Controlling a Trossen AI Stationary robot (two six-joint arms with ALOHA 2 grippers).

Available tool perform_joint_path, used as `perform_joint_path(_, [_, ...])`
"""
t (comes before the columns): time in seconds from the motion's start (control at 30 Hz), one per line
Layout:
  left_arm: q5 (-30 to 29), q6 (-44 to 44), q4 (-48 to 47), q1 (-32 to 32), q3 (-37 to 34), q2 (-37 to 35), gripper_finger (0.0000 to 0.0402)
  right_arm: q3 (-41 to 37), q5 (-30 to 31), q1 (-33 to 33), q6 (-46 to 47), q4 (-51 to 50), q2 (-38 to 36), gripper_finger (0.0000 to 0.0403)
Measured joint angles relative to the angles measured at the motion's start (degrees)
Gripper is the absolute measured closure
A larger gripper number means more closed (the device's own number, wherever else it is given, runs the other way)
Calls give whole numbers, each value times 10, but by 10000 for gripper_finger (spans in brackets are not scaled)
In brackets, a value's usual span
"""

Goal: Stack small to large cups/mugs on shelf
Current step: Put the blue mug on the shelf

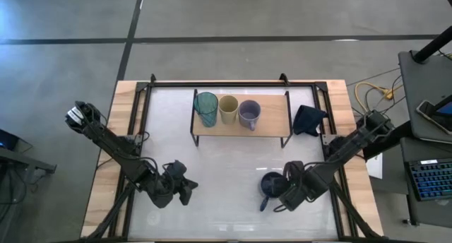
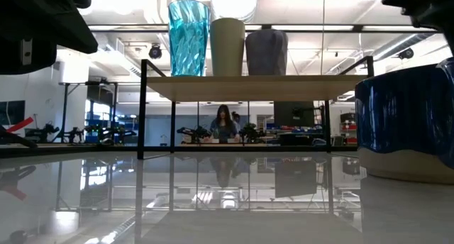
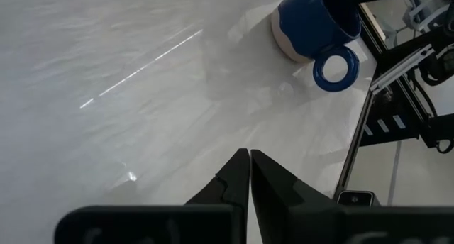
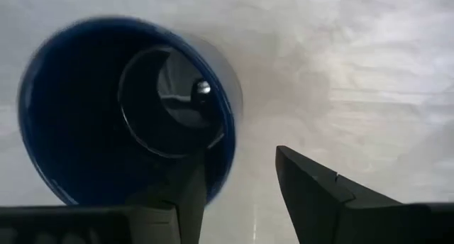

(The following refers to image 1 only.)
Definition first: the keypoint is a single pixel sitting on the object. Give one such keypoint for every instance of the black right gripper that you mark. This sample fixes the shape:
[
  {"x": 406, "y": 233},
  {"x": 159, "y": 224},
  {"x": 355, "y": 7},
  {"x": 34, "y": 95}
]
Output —
[{"x": 300, "y": 186}]

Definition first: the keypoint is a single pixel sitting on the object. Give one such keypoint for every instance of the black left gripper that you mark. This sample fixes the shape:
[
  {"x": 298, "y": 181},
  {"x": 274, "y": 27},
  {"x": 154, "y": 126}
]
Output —
[{"x": 167, "y": 186}]

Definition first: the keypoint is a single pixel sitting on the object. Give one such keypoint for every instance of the dark blue glazed mug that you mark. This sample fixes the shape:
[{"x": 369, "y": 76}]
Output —
[{"x": 270, "y": 184}]

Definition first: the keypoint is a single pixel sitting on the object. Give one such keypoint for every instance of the lavender faceted mug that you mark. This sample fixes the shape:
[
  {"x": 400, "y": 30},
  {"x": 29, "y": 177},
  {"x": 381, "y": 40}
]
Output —
[{"x": 244, "y": 118}]

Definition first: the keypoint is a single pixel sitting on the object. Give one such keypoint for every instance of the pale yellow cup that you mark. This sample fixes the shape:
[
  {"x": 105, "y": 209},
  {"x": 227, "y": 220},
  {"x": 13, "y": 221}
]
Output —
[{"x": 229, "y": 112}]

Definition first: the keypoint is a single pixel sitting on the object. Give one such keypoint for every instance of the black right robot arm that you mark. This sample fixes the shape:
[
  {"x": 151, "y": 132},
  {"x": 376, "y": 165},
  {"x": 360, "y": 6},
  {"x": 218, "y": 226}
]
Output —
[{"x": 349, "y": 144}]

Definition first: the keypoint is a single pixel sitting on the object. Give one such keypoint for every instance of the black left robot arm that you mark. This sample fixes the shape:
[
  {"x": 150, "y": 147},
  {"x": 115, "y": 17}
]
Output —
[{"x": 109, "y": 140}]

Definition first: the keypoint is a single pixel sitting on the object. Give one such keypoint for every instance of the dark blue cloth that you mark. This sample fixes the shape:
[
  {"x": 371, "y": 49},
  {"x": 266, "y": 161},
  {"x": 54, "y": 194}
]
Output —
[{"x": 305, "y": 121}]

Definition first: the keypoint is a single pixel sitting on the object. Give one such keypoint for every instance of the teal glass tumbler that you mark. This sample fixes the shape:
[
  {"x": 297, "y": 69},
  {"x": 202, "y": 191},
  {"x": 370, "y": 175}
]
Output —
[{"x": 208, "y": 117}]

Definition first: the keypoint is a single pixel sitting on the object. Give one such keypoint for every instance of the white paper sheet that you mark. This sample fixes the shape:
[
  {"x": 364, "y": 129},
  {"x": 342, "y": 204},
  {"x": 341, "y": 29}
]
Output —
[{"x": 375, "y": 167}]

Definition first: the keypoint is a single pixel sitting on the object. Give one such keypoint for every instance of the black diagonal support bar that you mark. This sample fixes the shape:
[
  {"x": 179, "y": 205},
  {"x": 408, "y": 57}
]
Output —
[{"x": 388, "y": 140}]

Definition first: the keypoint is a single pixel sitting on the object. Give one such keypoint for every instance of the backlit black keyboard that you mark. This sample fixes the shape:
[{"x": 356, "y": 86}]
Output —
[{"x": 432, "y": 179}]

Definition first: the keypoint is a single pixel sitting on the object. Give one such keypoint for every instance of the grey smartphone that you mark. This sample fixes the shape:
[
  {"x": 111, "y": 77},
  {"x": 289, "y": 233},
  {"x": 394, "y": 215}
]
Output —
[{"x": 436, "y": 119}]

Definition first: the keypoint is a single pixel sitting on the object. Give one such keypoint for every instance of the tablet with blue screen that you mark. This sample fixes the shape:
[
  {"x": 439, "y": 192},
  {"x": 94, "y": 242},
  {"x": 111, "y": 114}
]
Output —
[{"x": 446, "y": 107}]

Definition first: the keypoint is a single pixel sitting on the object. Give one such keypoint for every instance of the device with blue glow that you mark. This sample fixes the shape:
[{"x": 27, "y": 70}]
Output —
[{"x": 7, "y": 142}]

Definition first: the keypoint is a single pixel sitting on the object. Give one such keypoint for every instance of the grey side cart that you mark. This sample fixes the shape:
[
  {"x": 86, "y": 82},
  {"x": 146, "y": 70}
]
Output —
[{"x": 434, "y": 77}]

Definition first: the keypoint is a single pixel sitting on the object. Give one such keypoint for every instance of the black pole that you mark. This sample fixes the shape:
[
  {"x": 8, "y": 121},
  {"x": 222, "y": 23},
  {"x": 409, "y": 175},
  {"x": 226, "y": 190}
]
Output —
[{"x": 432, "y": 45}]

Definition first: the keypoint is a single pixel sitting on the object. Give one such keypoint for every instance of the wooden shelf with black frame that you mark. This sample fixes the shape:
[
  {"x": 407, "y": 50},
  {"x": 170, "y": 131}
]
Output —
[{"x": 272, "y": 123}]

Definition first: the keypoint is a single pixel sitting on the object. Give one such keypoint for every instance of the black frame clamp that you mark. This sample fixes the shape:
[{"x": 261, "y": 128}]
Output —
[
  {"x": 283, "y": 78},
  {"x": 152, "y": 78}
]

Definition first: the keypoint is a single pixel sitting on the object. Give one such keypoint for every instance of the black table frame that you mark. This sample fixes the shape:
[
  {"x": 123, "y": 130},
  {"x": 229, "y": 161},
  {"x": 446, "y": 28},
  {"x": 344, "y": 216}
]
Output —
[{"x": 247, "y": 84}]

